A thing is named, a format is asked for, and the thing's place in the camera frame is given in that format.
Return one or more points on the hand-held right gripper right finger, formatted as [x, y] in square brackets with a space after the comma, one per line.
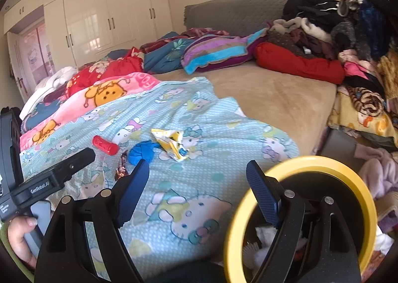
[264, 196]

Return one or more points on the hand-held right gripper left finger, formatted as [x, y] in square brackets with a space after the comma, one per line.
[133, 189]

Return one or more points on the brown chocolate wrapper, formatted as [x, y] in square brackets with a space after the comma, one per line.
[122, 171]

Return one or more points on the blue plastic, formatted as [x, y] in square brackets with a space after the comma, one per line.
[144, 151]

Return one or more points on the red snack wrapper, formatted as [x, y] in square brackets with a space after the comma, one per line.
[104, 143]

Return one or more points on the yellow-rimmed black trash bin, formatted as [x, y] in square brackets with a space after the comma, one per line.
[311, 161]

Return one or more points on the yellow snack wrapper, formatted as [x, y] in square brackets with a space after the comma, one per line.
[169, 143]

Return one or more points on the person's left forearm green sleeve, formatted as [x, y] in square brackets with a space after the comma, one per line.
[23, 269]

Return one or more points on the person's left hand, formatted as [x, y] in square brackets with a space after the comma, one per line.
[17, 239]

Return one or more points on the dark blue patterned cloth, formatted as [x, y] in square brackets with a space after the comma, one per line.
[40, 112]

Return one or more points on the light blue cartoon cat blanket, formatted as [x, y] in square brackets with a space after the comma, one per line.
[186, 133]

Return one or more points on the pink cartoon bear blanket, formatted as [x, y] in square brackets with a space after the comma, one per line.
[77, 102]

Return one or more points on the beige bed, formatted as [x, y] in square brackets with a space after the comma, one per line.
[279, 105]

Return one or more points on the white cloth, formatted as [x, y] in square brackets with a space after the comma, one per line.
[59, 77]

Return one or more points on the lilac garment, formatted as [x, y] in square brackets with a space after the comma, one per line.
[382, 174]

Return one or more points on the red floral quilt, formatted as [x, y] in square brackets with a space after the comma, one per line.
[118, 67]

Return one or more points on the yellow printed blanket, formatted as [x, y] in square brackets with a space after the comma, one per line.
[373, 127]

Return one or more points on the pink glass door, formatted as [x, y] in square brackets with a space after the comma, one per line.
[31, 53]

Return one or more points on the blue leaf print quilt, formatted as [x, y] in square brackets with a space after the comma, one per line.
[164, 56]

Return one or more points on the red cushion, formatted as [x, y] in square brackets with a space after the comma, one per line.
[298, 62]

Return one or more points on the purple striped pillow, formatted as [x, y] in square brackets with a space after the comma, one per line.
[214, 53]

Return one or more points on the maroon floral blanket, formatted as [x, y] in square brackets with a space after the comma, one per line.
[202, 31]

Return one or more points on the cream wardrobe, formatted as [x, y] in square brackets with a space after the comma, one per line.
[87, 15]

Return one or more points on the grey headboard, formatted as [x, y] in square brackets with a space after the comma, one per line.
[233, 12]

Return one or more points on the pile of clothes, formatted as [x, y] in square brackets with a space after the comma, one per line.
[311, 6]

